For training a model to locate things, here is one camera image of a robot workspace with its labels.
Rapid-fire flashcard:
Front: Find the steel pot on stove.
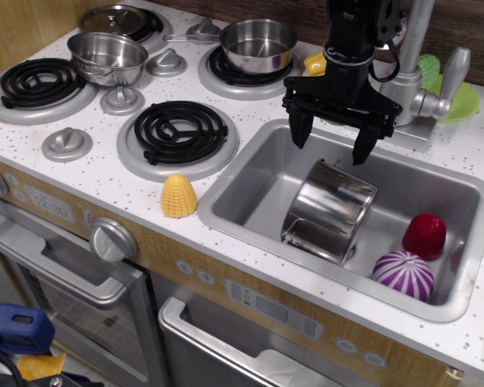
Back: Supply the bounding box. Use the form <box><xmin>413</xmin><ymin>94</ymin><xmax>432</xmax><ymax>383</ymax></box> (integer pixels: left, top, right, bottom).
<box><xmin>67</xmin><ymin>32</ymin><xmax>148</xmax><ymax>86</ymax></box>

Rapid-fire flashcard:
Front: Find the green toy vegetable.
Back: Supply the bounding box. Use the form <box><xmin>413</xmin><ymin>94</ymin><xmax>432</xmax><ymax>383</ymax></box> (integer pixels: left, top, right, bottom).
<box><xmin>417</xmin><ymin>54</ymin><xmax>440</xmax><ymax>90</ymax></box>

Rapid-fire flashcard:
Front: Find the blue clamp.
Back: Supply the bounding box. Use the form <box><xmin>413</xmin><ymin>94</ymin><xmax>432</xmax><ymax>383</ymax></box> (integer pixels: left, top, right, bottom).
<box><xmin>0</xmin><ymin>303</ymin><xmax>55</xmax><ymax>355</ymax></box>

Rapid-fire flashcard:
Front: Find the oven door with handle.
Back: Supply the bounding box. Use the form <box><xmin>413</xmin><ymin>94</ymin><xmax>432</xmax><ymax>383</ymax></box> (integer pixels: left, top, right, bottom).
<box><xmin>0</xmin><ymin>201</ymin><xmax>169</xmax><ymax>386</ymax></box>

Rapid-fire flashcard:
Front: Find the silver stove knob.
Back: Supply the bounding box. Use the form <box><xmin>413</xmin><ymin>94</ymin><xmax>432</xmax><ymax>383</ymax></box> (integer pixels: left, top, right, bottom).
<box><xmin>100</xmin><ymin>85</ymin><xmax>145</xmax><ymax>116</ymax></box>
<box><xmin>41</xmin><ymin>127</ymin><xmax>93</xmax><ymax>163</ymax></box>
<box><xmin>145</xmin><ymin>48</ymin><xmax>187</xmax><ymax>77</ymax></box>
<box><xmin>186</xmin><ymin>18</ymin><xmax>221</xmax><ymax>43</ymax></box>

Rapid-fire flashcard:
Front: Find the dishwasher door with handle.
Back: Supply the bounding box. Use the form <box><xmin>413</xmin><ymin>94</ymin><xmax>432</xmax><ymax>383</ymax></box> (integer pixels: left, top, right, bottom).
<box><xmin>152</xmin><ymin>275</ymin><xmax>372</xmax><ymax>386</ymax></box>

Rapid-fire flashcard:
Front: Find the yellow toy pepper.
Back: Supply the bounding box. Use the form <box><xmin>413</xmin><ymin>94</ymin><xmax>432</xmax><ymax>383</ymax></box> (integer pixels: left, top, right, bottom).
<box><xmin>303</xmin><ymin>52</ymin><xmax>327</xmax><ymax>77</ymax></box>

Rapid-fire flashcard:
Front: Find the silver toy faucet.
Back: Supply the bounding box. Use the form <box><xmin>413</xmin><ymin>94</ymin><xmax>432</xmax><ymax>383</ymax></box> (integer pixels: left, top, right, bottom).
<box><xmin>373</xmin><ymin>0</ymin><xmax>453</xmax><ymax>153</ymax></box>

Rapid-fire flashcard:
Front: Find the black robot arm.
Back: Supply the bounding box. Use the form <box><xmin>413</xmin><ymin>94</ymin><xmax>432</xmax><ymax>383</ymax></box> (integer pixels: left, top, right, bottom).
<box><xmin>283</xmin><ymin>1</ymin><xmax>403</xmax><ymax>165</ymax></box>

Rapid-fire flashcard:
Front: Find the yellow toy corn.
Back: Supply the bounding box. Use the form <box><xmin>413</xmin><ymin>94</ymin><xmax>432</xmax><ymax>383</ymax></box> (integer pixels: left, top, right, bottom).
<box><xmin>161</xmin><ymin>174</ymin><xmax>198</xmax><ymax>218</ymax></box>

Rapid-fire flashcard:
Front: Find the silver faucet handle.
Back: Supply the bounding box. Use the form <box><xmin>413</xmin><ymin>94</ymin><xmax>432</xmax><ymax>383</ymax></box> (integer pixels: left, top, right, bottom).
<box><xmin>437</xmin><ymin>47</ymin><xmax>471</xmax><ymax>120</ymax></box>

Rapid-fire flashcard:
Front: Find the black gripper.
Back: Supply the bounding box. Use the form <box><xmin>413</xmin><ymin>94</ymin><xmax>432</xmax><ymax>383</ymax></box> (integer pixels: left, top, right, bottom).
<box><xmin>283</xmin><ymin>1</ymin><xmax>403</xmax><ymax>165</ymax></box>

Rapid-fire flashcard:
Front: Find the silver stove knob upper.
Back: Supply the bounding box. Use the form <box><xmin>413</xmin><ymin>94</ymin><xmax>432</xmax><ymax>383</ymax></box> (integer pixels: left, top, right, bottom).
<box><xmin>145</xmin><ymin>48</ymin><xmax>187</xmax><ymax>77</ymax></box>

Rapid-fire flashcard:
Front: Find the green plastic plate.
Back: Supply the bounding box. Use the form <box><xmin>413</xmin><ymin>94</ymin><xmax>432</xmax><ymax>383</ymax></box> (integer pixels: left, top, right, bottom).
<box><xmin>421</xmin><ymin>74</ymin><xmax>480</xmax><ymax>122</ymax></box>

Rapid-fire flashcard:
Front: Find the yellow cloth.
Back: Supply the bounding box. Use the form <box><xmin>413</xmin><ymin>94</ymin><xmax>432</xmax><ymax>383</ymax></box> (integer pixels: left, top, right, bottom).
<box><xmin>17</xmin><ymin>353</ymin><xmax>66</xmax><ymax>381</ymax></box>

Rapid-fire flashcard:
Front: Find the front right black burner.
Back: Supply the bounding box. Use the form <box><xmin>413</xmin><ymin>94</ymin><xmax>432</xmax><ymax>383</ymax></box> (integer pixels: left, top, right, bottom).
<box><xmin>134</xmin><ymin>101</ymin><xmax>228</xmax><ymax>165</ymax></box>

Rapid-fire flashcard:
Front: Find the black cable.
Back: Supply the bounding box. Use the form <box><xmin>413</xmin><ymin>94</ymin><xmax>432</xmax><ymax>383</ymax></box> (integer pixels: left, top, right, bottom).
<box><xmin>0</xmin><ymin>347</ymin><xmax>25</xmax><ymax>387</ymax></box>

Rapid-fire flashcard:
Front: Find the back left black burner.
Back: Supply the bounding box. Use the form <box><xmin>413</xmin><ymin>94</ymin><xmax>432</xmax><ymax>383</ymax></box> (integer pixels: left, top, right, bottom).
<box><xmin>123</xmin><ymin>8</ymin><xmax>164</xmax><ymax>42</ymax></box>

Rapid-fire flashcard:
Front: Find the silver stove knob middle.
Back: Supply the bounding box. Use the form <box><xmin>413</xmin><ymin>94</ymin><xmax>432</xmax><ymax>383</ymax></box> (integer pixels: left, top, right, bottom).
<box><xmin>100</xmin><ymin>85</ymin><xmax>145</xmax><ymax>116</ymax></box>

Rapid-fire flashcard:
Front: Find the steel pot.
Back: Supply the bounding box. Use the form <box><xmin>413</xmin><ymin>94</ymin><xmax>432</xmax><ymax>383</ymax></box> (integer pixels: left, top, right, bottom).
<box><xmin>281</xmin><ymin>160</ymin><xmax>378</xmax><ymax>265</ymax></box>
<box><xmin>67</xmin><ymin>32</ymin><xmax>148</xmax><ymax>86</ymax></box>

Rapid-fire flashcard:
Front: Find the red toy pepper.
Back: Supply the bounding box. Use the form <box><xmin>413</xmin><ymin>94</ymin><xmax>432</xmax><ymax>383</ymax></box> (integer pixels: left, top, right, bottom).
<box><xmin>402</xmin><ymin>214</ymin><xmax>447</xmax><ymax>261</ymax></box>

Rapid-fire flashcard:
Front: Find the front left black burner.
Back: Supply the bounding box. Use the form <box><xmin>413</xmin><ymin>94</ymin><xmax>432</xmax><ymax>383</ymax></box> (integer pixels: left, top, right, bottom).
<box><xmin>0</xmin><ymin>59</ymin><xmax>86</xmax><ymax>109</ymax></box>

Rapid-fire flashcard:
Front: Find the black burner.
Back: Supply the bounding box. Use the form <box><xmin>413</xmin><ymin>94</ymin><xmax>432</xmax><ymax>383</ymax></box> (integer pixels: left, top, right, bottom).
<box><xmin>123</xmin><ymin>8</ymin><xmax>164</xmax><ymax>42</ymax></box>
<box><xmin>0</xmin><ymin>59</ymin><xmax>86</xmax><ymax>109</ymax></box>
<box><xmin>134</xmin><ymin>101</ymin><xmax>228</xmax><ymax>165</ymax></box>
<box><xmin>207</xmin><ymin>46</ymin><xmax>293</xmax><ymax>86</ymax></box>

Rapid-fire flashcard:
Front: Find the steel saucepan with handle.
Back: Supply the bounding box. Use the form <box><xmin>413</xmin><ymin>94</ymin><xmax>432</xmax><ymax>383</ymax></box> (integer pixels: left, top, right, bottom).
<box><xmin>164</xmin><ymin>19</ymin><xmax>298</xmax><ymax>75</ymax></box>

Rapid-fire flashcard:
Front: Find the back right black burner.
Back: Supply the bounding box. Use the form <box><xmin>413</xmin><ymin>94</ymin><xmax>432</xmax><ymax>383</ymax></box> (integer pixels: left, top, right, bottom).
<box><xmin>207</xmin><ymin>46</ymin><xmax>293</xmax><ymax>86</ymax></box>

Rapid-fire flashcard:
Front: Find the steel pot lid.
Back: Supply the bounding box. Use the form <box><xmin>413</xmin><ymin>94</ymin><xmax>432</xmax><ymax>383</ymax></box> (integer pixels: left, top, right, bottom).
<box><xmin>77</xmin><ymin>4</ymin><xmax>148</xmax><ymax>35</ymax></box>

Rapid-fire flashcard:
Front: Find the silver stove knob back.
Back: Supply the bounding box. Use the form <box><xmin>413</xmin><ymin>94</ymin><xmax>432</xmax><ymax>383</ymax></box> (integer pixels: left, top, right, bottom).
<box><xmin>186</xmin><ymin>18</ymin><xmax>221</xmax><ymax>43</ymax></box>

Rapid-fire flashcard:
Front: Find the purple striped toy onion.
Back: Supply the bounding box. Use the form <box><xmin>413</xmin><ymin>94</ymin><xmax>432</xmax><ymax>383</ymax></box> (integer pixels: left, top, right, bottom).
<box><xmin>372</xmin><ymin>250</ymin><xmax>435</xmax><ymax>302</ymax></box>

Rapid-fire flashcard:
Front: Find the silver stove knob front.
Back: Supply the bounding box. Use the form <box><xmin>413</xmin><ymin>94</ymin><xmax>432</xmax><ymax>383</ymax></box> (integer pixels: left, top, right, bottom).
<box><xmin>41</xmin><ymin>127</ymin><xmax>93</xmax><ymax>163</ymax></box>

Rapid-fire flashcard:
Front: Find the silver oven dial right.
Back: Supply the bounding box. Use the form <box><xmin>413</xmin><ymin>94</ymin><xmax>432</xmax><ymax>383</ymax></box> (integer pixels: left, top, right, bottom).
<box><xmin>89</xmin><ymin>217</ymin><xmax>139</xmax><ymax>263</ymax></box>

